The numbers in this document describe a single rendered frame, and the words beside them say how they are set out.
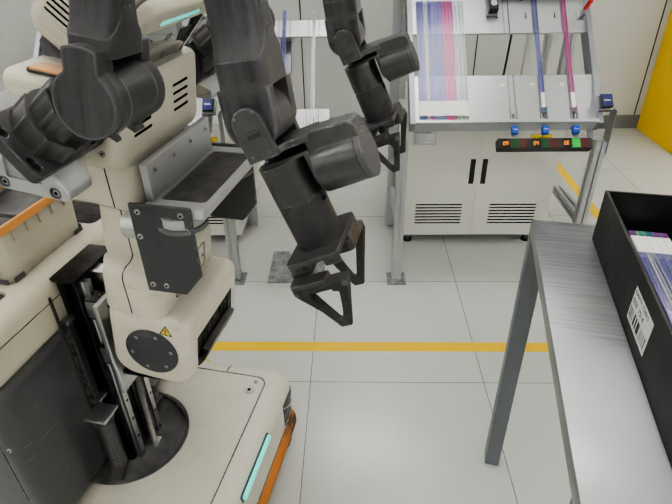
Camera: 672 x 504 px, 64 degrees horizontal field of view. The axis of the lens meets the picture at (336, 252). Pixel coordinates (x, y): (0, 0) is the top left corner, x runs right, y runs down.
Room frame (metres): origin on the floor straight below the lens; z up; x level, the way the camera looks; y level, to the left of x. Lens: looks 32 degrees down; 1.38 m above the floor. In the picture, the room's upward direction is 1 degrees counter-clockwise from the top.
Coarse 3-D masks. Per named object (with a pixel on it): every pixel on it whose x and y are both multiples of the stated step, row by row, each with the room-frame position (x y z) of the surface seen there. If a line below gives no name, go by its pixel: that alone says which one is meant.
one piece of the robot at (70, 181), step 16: (0, 96) 0.65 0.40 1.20; (0, 160) 0.62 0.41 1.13; (0, 176) 0.63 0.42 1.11; (16, 176) 0.62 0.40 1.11; (64, 176) 0.62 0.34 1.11; (80, 176) 0.64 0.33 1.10; (32, 192) 0.61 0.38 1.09; (48, 192) 0.61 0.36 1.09; (64, 192) 0.60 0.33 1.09; (80, 192) 0.63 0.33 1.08
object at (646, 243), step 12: (636, 240) 0.86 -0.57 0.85; (648, 240) 0.86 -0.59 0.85; (660, 240) 0.86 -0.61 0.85; (648, 252) 0.82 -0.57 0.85; (660, 252) 0.82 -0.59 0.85; (648, 264) 0.78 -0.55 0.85; (660, 264) 0.78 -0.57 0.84; (648, 276) 0.75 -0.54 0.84; (660, 276) 0.74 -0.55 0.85; (660, 288) 0.71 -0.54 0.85; (660, 300) 0.68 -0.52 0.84
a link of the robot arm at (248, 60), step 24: (216, 0) 0.55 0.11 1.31; (240, 0) 0.55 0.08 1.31; (264, 0) 0.57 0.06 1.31; (216, 24) 0.55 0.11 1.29; (240, 24) 0.54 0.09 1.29; (264, 24) 0.55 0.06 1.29; (216, 48) 0.55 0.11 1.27; (240, 48) 0.54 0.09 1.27; (264, 48) 0.54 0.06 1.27; (216, 72) 0.54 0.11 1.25; (240, 72) 0.53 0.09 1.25; (264, 72) 0.53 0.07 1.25; (240, 96) 0.54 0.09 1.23; (264, 96) 0.53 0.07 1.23; (288, 96) 0.58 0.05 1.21; (288, 120) 0.56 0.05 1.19
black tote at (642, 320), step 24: (624, 192) 0.93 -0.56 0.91; (600, 216) 0.93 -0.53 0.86; (624, 216) 0.93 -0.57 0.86; (648, 216) 0.92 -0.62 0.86; (600, 240) 0.89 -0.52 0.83; (624, 240) 0.77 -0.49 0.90; (624, 264) 0.74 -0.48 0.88; (624, 288) 0.71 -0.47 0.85; (648, 288) 0.63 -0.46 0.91; (624, 312) 0.68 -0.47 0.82; (648, 312) 0.60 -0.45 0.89; (648, 336) 0.57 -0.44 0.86; (648, 360) 0.55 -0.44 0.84; (648, 384) 0.53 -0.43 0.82
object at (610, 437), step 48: (528, 240) 1.02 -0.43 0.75; (576, 240) 0.94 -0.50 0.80; (528, 288) 0.99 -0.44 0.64; (576, 288) 0.77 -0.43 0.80; (576, 336) 0.65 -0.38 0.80; (624, 336) 0.64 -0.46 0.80; (576, 384) 0.54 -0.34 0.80; (624, 384) 0.54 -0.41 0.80; (576, 432) 0.46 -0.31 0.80; (624, 432) 0.46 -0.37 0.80; (576, 480) 0.39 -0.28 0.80; (624, 480) 0.39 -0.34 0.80
